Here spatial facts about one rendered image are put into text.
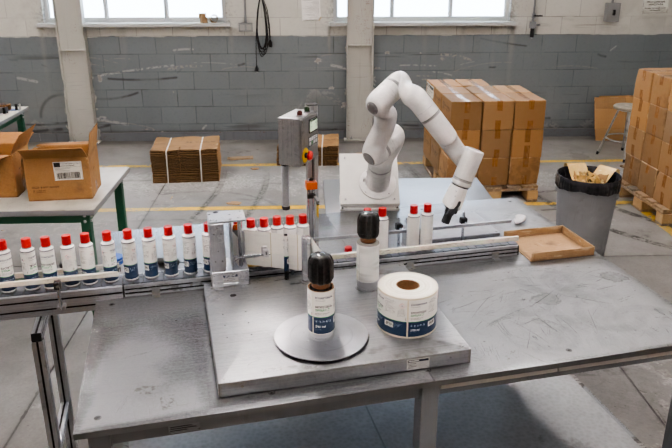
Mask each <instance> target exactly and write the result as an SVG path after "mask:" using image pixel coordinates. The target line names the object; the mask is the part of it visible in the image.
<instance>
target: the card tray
mask: <svg viewBox="0 0 672 448"><path fill-rule="evenodd" d="M504 236H519V240H518V241H515V242H516V243H518V245H519V252H520V253H521V254H522V255H524V256H525V257H526V258H527V259H528V260H530V261H531V262H535V261H544V260H553V259H562V258H571V257H581V256H590V255H594V251H595V246H593V245H592V244H590V243H589V242H587V241H586V240H584V239H583V238H581V237H580V236H578V235H577V234H575V233H574V232H572V231H571V230H569V229H568V228H566V227H565V226H563V225H560V226H549V227H539V228H529V229H519V230H509V231H504Z"/></svg>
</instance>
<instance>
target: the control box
mask: <svg viewBox="0 0 672 448"><path fill-rule="evenodd" d="M298 110H302V113H303V116H302V117H297V116H296V115H297V111H298ZM315 116H317V128H318V113H317V112H316V111H314V110H311V111H310V113H304V109H295V110H293V111H290V112H288V113H286V114H284V115H282V116H280V117H278V144H279V164H280V165H289V166H297V167H301V166H302V165H304V164H305V163H307V162H308V161H309V160H307V158H305V156H304V155H305V153H306V152H307V153H308V151H312V152H313V158H314V157H316V156H317V155H318V142H317V143H315V144H313V145H312V146H310V147H309V137H310V136H312V135H314V134H316V133H318V129H317V130H315V131H313V132H312V133H310V134H309V119H311V118H313V117H315Z"/></svg>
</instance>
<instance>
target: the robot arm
mask: <svg viewBox="0 0 672 448"><path fill-rule="evenodd" d="M399 99H401V100H402V102H403V104H404V105H406V106H407V107H409V108H410V109H411V110H412V112H413V113H414V114H415V115H416V117H417V118H418V119H419V120H420V122H421V123H422V124H423V125H424V127H425V128H426V129H427V131H428V132H429V133H430V134H431V136H432V137H433V138H434V139H435V140H436V142H437V143H438V144H439V145H440V147H441V148H442V149H443V150H444V152H445V153H446V154H447V155H448V156H449V158H450V159H451V160H452V161H453V162H454V164H455V165H456V166H457V167H456V170H455V172H454V175H453V177H452V181H453V182H452V183H451V184H450V186H449V187H448V189H447V191H446V193H445V196H444V198H443V200H442V202H443V204H444V206H445V211H444V215H443V218H442V220H441V222H442V223H445V224H449V223H450V220H451V218H452V216H453V215H454V214H457V211H460V210H461V208H462V206H463V203H464V200H465V197H466V194H467V190H468V189H469V188H470V187H471V185H472V182H473V180H474V177H475V175H476V173H477V170H478V168H479V165H480V163H481V161H482V158H483V156H484V153H483V152H482V151H480V150H478V149H475V148H473V147H469V146H464V145H463V143H462V142H461V140H460V139H459V137H458V135H457V133H456V131H455V130H454V128H453V127H452V125H451V124H450V123H449V121H448V120H447V119H446V117H445V116H444V115H443V113H442V112H441V111H440V109H439V108H438V107H437V106H436V104H435V103H434V102H433V100H432V99H431V98H430V97H429V95H428V94H427V93H426V92H425V90H424V89H422V88H421V87H419V86H417V85H415V84H412V81H411V79H410V77H409V76H408V75H407V74H406V73H405V72H403V71H397V72H394V73H392V74H391V75H389V76H388V77H387V78H386V79H385V80H384V81H383V82H382V83H381V84H380V85H379V86H378V87H377V88H376V89H375V90H373V91H372V92H371V93H370V95H369V96H368V98H367V100H366V109H367V110H368V112H369V113H370V114H372V115H373V116H374V124H373V126H372V129H371V131H370V133H369V135H368V137H367V139H366V141H365V143H364V146H363V150H362V154H363V157H364V160H365V161H366V162H367V163H368V169H367V170H366V171H364V172H363V173H362V175H361V177H360V180H359V186H360V189H361V191H362V192H363V193H364V194H365V195H366V196H367V197H369V198H371V199H376V200H381V199H385V198H387V197H389V196H390V195H392V193H393V192H394V191H395V188H396V179H395V177H394V175H393V174H392V173H391V171H392V165H393V162H394V160H395V159H396V157H397V155H398V154H399V152H400V150H401V148H402V146H403V144H404V140H405V134H404V131H403V129H402V128H401V127H400V126H399V125H397V124H396V121H397V111H396V109H395V107H394V106H393V105H394V103H395V102H396V101H398V100H399Z"/></svg>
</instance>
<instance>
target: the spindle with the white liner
mask: <svg viewBox="0 0 672 448"><path fill-rule="evenodd" d="M379 227H380V218H379V215H378V213H377V212H374V211H371V210H370V211H363V212H360V214H359V215H358V218H357V234H358V236H359V237H360V239H358V240H357V259H356V280H357V283H356V288H357V289H359V290H361V291H366V292H370V291H375V290H377V289H378V281H379V244H380V242H379V240H377V239H376V238H377V237H378V235H379Z"/></svg>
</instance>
